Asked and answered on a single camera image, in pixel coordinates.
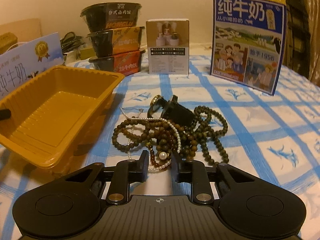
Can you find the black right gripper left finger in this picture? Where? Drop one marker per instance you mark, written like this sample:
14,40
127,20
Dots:
122,175

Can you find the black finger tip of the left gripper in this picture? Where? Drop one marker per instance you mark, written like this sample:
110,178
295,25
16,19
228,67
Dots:
5,114

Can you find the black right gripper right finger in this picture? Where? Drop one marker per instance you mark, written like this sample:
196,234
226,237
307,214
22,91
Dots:
194,173

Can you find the yellow plastic tray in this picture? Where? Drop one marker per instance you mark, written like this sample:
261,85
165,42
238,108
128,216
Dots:
50,111

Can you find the light blue milk box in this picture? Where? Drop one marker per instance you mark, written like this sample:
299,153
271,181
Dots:
28,60

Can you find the brown cardboard box left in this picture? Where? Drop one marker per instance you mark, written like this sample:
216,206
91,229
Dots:
6,41

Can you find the blue white checked bedsheet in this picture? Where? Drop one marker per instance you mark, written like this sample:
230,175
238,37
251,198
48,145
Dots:
274,137

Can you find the bottom red food bowl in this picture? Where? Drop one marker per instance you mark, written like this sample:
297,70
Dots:
125,63

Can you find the middle yellow food bowl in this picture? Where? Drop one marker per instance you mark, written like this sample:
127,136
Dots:
116,41

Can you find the white humidifier product box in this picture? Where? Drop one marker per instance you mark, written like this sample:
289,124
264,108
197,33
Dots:
168,45

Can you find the top black food bowl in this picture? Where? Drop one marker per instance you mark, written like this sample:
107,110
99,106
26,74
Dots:
110,15

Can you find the blue milk carton box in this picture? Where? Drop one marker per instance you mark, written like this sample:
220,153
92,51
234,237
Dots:
248,42

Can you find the black watch with strap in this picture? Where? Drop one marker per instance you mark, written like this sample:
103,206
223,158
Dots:
171,110

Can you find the dark folding trolley frame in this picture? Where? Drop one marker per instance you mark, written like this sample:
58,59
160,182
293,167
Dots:
297,55

